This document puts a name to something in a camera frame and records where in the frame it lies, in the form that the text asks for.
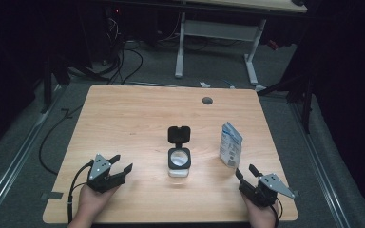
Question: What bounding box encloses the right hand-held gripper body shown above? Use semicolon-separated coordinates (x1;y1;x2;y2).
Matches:
238;172;296;209

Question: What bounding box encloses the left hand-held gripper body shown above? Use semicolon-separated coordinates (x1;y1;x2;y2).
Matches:
86;153;128;194

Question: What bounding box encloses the white and blue pouch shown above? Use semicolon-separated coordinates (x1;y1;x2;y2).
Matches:
219;122;243;169

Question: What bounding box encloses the clear jar with black lid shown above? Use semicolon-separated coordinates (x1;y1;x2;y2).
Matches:
166;125;192;179

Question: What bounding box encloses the person's right hand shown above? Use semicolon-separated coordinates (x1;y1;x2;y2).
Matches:
240;194;280;228

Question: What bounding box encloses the person's left hand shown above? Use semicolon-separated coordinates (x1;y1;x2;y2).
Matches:
74;184;121;222

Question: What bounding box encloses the black metal stand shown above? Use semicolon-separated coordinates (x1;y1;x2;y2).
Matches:
258;72;315;134
41;56;72;114

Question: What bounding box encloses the right hand-held gripper cable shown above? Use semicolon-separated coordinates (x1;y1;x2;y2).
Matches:
274;196;284;228

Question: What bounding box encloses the hand-held gripper cable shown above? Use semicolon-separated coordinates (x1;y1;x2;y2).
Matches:
274;196;284;228
67;160;95;224

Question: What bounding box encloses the metal floor rail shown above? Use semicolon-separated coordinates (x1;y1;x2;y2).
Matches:
0;85;66;219
289;101;351;228

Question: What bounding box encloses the left hand-held gripper cable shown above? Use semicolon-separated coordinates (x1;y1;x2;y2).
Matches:
67;160;95;224

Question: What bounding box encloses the black floor cable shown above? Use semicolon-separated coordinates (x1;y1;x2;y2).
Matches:
38;105;84;176

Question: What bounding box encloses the looped black cable bundle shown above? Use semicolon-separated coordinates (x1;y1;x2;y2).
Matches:
106;41;144;86

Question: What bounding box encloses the white cable bundle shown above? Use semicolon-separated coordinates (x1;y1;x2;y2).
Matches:
108;17;122;41

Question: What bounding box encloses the white frame desk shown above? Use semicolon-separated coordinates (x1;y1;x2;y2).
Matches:
174;0;308;86

